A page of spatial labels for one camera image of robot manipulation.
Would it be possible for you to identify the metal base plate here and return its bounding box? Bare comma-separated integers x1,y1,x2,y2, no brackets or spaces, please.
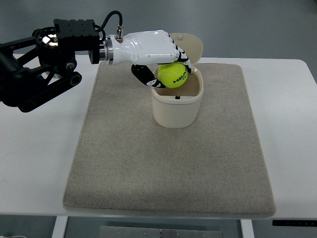
99,226,223,238

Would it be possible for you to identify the beige fabric mat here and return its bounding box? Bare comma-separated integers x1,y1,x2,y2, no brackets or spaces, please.
63,63,275,218

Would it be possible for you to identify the black table control panel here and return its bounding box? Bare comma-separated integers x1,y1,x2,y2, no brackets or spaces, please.
272,220,317,227

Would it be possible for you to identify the white table leg frame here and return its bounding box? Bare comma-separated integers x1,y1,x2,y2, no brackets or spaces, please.
52,216,68,238

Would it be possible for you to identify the cream lidded bin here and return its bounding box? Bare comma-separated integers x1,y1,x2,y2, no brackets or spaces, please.
152,33,204,128

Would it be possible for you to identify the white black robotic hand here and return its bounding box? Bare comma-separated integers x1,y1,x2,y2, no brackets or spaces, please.
99,30,191,88

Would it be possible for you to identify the yellow tennis ball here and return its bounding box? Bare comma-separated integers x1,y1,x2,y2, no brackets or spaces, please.
158,62,188,89

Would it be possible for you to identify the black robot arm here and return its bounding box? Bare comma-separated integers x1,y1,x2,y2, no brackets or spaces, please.
0,10,123,113

